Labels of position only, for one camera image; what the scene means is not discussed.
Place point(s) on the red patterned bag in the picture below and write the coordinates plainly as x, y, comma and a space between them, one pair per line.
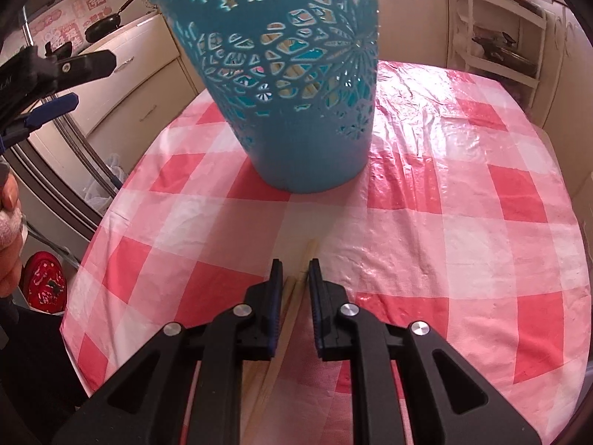
44, 282

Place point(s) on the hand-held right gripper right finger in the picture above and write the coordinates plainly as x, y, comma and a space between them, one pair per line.
316, 315

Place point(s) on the person's left hand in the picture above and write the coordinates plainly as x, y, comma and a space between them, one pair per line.
10, 259

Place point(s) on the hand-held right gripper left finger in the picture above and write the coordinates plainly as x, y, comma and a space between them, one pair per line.
278, 296

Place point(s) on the black frying pan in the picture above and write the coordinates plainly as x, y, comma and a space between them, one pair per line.
102, 25

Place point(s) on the light wooden chopstick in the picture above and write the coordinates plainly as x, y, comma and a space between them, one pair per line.
295, 297
288, 287

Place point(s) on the cream kitchen cabinet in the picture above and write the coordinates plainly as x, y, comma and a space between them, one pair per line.
139, 79

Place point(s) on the clear plastic bag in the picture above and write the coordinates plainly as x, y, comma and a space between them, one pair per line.
99, 190

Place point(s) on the red white checked tablecloth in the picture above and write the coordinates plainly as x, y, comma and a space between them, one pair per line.
463, 194

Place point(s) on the blue perforated plastic basket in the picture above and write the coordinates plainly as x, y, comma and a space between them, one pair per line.
315, 157

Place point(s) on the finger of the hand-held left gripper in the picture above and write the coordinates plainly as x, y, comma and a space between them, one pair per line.
51, 110
88, 64

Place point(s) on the white shelf rack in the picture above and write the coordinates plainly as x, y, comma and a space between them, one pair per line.
528, 23

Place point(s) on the bundle of chopsticks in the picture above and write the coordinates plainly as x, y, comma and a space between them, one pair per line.
296, 72

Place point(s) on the red paper wall decorations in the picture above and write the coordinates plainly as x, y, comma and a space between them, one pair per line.
60, 23

